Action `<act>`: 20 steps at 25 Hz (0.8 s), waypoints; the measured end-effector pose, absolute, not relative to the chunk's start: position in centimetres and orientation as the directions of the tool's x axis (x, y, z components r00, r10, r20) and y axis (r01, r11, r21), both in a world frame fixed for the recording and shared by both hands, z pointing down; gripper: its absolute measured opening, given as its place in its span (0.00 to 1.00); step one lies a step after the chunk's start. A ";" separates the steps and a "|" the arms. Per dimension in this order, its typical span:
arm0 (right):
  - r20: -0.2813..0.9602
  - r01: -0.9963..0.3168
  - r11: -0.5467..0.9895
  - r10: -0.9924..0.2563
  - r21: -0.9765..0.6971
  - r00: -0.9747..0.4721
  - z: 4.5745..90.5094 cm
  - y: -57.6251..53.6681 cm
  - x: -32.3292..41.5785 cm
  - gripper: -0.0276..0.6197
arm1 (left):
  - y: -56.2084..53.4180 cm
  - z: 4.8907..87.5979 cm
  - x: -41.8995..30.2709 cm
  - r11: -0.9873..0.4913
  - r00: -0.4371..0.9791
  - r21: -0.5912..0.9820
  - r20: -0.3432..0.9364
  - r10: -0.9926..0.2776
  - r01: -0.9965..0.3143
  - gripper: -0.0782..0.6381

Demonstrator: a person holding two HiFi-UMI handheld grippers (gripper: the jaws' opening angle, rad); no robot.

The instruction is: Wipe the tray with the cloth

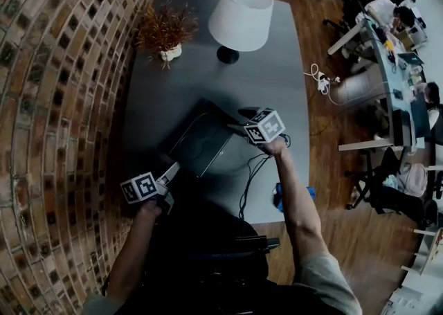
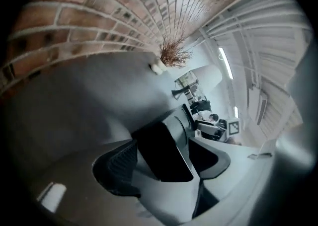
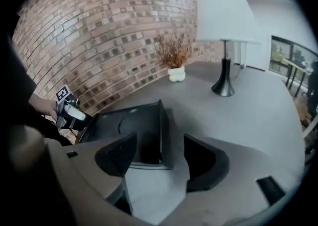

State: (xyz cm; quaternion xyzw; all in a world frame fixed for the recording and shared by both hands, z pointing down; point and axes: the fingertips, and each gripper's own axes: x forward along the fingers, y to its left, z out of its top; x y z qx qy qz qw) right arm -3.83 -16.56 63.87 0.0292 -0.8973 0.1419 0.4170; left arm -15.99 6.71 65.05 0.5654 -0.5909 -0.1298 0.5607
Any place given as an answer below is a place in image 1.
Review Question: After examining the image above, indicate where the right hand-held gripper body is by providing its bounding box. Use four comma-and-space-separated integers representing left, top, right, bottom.
243, 108, 291, 147

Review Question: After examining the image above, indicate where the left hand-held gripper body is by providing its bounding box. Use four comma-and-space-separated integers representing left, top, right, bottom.
120, 172, 176, 216

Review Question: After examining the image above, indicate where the blue cloth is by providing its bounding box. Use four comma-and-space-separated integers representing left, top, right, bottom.
271, 183, 316, 211

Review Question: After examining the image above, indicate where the person's left forearm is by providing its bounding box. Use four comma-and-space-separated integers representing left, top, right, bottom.
103, 201, 163, 297

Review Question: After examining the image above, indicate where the person's right forearm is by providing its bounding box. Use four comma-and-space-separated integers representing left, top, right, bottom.
262, 138, 333, 262

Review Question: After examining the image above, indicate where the white table lamp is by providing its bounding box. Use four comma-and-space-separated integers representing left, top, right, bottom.
208, 0, 274, 64

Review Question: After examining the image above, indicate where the person's torso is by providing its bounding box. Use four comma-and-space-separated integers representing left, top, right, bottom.
82, 199, 363, 315

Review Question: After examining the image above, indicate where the orange plant in white pot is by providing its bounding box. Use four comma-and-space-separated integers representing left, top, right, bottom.
134, 0, 198, 71

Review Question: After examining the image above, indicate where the white office desk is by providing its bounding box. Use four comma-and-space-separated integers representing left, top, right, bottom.
327, 17, 437, 155

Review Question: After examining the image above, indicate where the black computer case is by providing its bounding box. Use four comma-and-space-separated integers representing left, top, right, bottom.
390, 109, 415, 147

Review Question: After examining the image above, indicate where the black office chair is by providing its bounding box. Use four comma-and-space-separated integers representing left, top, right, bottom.
345, 145, 439, 230

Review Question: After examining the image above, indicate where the black laptop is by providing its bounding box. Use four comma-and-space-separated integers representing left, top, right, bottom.
410, 93, 432, 138

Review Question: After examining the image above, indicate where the pink backpack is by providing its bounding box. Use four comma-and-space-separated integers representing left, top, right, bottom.
397, 163, 429, 199

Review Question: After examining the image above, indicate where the silver laptop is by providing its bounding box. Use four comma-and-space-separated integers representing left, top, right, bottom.
397, 51, 425, 65

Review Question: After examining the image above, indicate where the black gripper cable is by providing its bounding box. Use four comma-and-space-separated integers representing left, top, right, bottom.
238, 152, 274, 219

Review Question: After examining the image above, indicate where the white floor cable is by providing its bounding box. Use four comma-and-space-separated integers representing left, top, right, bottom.
303, 63, 388, 105

